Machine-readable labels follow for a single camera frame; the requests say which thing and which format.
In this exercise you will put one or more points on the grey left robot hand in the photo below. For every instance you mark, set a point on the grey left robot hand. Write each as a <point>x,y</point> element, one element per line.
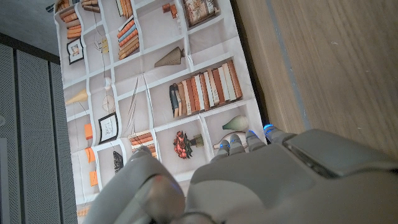
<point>267,186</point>

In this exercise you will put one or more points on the printed bookshelf backdrop cloth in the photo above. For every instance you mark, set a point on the printed bookshelf backdrop cloth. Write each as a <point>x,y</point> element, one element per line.
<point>149,77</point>

